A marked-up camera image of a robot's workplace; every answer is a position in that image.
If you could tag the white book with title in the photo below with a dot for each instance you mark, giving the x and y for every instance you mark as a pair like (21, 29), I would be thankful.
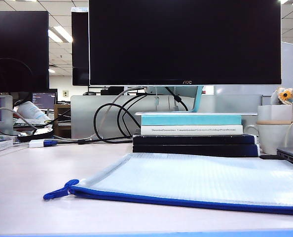
(191, 132)

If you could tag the white ceramic mug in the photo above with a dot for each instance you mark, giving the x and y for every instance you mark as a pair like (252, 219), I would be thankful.
(272, 138)

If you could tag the white adapter blue VGA plug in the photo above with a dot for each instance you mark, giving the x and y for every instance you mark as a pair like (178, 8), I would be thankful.
(39, 143)

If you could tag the wall outlet plate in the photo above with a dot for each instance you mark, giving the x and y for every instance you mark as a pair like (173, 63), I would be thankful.
(65, 93)

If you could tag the white board panel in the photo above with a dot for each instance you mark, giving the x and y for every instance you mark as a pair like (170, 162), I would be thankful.
(290, 64)

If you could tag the black monitor base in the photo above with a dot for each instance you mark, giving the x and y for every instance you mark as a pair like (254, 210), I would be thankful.
(35, 135)

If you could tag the teal book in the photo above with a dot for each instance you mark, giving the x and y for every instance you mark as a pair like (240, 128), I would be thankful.
(191, 120)

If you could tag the transparent file bag blue zipper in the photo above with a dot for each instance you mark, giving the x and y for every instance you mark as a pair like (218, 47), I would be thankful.
(186, 177)

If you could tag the background laptop screen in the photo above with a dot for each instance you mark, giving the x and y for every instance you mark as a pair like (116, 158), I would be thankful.
(44, 101)

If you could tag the large black monitor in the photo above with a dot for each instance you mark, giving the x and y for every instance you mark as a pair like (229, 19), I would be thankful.
(18, 44)

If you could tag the black AOC monitor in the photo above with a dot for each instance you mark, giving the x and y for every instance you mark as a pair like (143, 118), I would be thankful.
(186, 42)

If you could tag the plush toy orange flower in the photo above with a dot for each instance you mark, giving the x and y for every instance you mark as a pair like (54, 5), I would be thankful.
(285, 95)

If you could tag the ceiling light panel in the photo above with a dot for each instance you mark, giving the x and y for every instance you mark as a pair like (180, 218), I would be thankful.
(60, 34)

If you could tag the white plastic bottle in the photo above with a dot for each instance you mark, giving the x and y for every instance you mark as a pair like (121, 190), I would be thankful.
(30, 111)

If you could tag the wooden cabinet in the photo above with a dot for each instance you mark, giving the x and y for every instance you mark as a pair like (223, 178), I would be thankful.
(61, 118)

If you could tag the narrow black monitor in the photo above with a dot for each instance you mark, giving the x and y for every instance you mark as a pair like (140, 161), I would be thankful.
(80, 44)

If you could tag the laptop edge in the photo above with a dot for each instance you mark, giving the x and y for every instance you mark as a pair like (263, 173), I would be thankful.
(292, 152)

